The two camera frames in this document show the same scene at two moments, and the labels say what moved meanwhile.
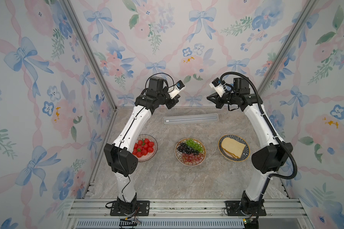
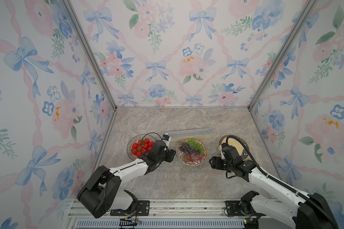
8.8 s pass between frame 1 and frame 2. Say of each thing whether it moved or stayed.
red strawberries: stayed
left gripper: moved
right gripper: moved
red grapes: stayed
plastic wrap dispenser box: moved
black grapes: stayed
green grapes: stayed
